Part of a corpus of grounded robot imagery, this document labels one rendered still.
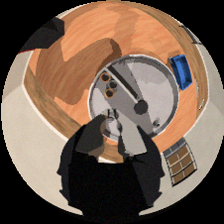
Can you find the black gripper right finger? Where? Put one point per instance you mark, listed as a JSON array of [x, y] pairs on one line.
[[135, 142]]

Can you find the round grey turntable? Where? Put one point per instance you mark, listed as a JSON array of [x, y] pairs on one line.
[[154, 88]]

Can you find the blue crate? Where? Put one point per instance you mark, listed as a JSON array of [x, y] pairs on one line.
[[181, 71]]

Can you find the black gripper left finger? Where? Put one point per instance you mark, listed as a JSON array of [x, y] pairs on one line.
[[87, 141]]

